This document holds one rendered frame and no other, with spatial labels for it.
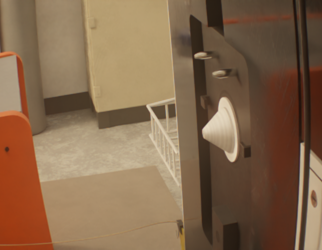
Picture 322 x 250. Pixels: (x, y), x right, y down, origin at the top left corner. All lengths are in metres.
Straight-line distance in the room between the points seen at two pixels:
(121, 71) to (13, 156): 2.86
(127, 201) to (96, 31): 2.21
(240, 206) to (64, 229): 0.90
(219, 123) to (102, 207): 0.97
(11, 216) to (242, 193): 0.48
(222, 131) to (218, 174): 0.10
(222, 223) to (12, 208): 0.43
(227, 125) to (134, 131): 3.23
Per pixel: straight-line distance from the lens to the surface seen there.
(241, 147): 0.65
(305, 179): 0.47
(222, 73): 0.66
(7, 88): 1.16
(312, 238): 0.51
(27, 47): 3.88
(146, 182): 1.75
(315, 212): 0.49
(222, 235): 0.74
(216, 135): 0.70
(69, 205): 1.68
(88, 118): 4.16
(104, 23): 3.80
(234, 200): 0.74
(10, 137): 1.04
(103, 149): 3.75
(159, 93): 3.96
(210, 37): 0.73
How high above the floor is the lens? 1.48
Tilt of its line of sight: 22 degrees down
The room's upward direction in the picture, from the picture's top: 5 degrees counter-clockwise
